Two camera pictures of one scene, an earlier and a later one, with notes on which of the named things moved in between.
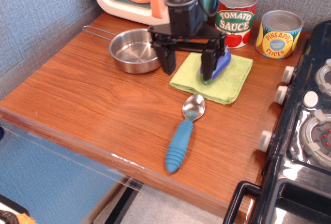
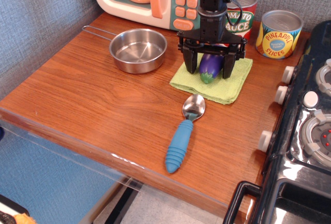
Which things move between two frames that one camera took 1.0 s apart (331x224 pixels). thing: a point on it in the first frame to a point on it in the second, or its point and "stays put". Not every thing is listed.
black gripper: x=186 y=31 to x=212 y=36
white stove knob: x=280 y=94 stays put
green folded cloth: x=226 y=88 stays put
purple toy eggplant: x=221 y=64 stays put
